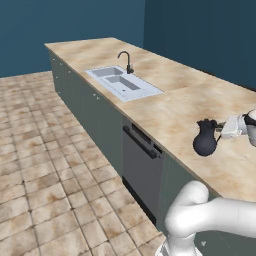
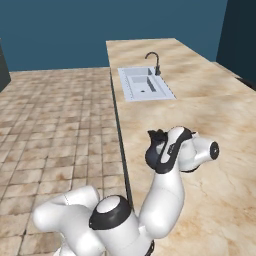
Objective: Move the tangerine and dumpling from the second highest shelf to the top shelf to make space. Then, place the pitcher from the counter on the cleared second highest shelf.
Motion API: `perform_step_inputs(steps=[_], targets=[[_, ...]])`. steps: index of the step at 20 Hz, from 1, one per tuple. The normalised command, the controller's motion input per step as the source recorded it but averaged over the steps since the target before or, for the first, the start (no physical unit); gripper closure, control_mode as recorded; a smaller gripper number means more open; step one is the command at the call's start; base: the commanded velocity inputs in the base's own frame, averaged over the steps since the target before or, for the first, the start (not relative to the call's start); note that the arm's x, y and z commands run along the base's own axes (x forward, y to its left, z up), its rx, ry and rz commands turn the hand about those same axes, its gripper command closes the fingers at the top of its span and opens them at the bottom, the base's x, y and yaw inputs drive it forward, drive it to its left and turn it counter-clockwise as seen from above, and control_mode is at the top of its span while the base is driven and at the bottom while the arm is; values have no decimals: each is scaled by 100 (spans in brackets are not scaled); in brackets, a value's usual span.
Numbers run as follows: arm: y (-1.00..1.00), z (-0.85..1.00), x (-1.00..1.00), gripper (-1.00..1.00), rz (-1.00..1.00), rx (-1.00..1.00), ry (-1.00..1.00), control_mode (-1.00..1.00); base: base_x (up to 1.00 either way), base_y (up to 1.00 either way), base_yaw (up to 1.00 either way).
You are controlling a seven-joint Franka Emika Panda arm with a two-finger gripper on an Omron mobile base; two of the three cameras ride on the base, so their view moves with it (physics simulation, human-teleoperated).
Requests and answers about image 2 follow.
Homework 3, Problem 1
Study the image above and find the pale grey sink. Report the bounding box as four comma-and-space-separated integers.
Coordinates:
117, 66, 177, 102

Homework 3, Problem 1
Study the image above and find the black curved tap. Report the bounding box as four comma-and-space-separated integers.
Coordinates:
144, 51, 162, 77

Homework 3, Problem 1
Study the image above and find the dark grey cabinet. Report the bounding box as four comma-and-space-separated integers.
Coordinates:
0, 39, 12, 93

